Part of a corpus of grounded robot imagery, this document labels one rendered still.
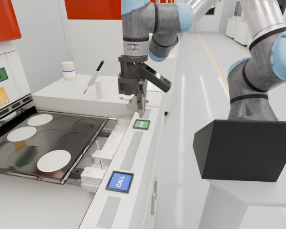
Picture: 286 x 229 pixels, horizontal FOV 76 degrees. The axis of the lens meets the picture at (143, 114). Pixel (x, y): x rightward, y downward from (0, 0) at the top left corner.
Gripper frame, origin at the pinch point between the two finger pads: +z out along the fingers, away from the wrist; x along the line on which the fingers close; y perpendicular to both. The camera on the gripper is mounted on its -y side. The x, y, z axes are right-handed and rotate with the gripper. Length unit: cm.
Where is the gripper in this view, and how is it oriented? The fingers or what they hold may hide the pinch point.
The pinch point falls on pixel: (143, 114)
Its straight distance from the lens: 64.5
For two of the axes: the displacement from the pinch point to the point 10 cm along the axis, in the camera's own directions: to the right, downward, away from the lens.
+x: -1.9, 4.8, -8.5
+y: -9.8, -1.0, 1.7
